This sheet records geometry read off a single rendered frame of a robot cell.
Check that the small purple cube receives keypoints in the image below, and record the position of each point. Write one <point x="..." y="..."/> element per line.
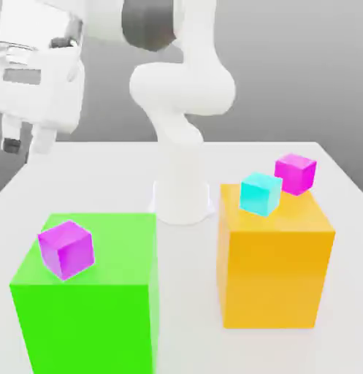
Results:
<point x="67" y="251"/>

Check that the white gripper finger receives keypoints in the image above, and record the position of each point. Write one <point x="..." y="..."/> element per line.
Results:
<point x="43" y="140"/>
<point x="11" y="128"/>

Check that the large orange box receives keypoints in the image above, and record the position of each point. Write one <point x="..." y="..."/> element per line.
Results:
<point x="274" y="277"/>

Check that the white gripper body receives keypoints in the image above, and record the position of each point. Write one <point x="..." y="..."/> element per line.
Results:
<point x="49" y="96"/>

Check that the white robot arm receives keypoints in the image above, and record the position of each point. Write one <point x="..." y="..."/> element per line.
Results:
<point x="181" y="87"/>

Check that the small magenta cube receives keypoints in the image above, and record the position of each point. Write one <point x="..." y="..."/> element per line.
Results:
<point x="296" y="173"/>

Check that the small cyan cube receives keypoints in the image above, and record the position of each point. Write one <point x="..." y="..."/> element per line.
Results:
<point x="260" y="194"/>

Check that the large green box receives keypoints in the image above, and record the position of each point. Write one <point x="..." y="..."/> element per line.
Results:
<point x="90" y="321"/>

